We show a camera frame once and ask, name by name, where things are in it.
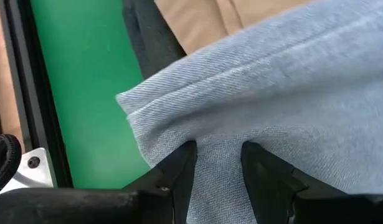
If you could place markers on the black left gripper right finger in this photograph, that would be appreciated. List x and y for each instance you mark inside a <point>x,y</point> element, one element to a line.
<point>269,183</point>

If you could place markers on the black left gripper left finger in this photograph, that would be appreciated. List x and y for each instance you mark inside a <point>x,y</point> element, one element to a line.
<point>178,174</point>

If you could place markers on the light blue denim garment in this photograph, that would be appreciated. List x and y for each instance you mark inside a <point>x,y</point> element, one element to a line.
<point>272,109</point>

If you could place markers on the dark blue denim jeans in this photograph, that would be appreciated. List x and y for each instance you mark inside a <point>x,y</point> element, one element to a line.
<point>154,40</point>

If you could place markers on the tan garment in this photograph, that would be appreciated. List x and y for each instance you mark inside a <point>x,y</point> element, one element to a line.
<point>203,21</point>

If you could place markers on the green table mat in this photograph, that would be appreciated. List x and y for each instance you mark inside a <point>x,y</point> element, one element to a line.
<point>91,93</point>

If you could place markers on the silver metal bracket plate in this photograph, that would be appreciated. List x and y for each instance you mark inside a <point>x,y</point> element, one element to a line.
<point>32,174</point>

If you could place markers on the black aluminium frame rail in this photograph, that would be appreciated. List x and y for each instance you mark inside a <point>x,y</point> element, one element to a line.
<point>32,93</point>

